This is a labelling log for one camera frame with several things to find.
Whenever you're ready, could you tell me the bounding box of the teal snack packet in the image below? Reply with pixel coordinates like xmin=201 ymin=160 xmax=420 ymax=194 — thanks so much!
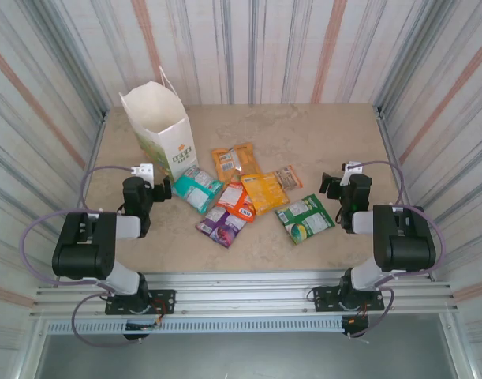
xmin=172 ymin=164 xmax=225 ymax=216

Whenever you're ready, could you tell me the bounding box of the small brown orange snack bar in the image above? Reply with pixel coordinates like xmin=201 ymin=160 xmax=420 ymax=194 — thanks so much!
xmin=272 ymin=164 xmax=304 ymax=193

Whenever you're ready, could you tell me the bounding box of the green snack packet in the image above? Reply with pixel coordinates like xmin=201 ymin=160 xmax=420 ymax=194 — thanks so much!
xmin=274 ymin=193 xmax=337 ymax=246

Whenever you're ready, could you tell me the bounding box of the white paper bag green print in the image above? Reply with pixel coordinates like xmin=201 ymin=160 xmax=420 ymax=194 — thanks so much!
xmin=118 ymin=66 xmax=199 ymax=185

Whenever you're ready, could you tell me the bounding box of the yellow orange snack packet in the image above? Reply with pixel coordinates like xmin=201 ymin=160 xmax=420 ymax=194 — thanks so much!
xmin=239 ymin=171 xmax=291 ymax=217

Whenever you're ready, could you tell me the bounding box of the purple candy packet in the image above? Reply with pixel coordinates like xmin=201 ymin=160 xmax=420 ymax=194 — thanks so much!
xmin=195 ymin=205 xmax=248 ymax=250

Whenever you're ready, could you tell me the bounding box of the orange snack packet white label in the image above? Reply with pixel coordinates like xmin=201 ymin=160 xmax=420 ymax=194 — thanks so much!
xmin=210 ymin=142 xmax=262 ymax=185

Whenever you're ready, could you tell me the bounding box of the red orange candy packet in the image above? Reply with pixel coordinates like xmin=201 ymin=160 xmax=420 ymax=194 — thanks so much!
xmin=215 ymin=179 xmax=257 ymax=224

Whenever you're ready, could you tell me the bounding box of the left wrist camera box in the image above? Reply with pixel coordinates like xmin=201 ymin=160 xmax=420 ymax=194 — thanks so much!
xmin=130 ymin=163 xmax=155 ymax=179

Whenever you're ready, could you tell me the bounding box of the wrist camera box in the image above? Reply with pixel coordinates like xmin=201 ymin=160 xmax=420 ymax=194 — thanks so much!
xmin=340 ymin=160 xmax=364 ymax=187
xmin=130 ymin=163 xmax=155 ymax=179

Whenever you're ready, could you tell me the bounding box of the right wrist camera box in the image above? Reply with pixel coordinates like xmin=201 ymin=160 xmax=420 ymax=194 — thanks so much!
xmin=340 ymin=160 xmax=364 ymax=187

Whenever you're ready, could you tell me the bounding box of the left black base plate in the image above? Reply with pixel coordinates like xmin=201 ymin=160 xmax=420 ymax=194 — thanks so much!
xmin=104 ymin=288 xmax=177 ymax=316

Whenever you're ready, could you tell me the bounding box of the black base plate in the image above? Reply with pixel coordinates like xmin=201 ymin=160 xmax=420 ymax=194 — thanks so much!
xmin=312 ymin=285 xmax=385 ymax=313
xmin=104 ymin=288 xmax=177 ymax=316

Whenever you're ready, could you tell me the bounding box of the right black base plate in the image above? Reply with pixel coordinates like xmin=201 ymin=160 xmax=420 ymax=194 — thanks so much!
xmin=312 ymin=285 xmax=385 ymax=313

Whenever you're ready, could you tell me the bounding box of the aluminium rail frame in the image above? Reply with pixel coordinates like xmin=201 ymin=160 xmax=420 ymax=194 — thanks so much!
xmin=29 ymin=269 xmax=461 ymax=317

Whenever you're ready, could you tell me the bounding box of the slotted grey cable duct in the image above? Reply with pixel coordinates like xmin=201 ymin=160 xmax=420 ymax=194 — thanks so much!
xmin=45 ymin=317 xmax=345 ymax=336

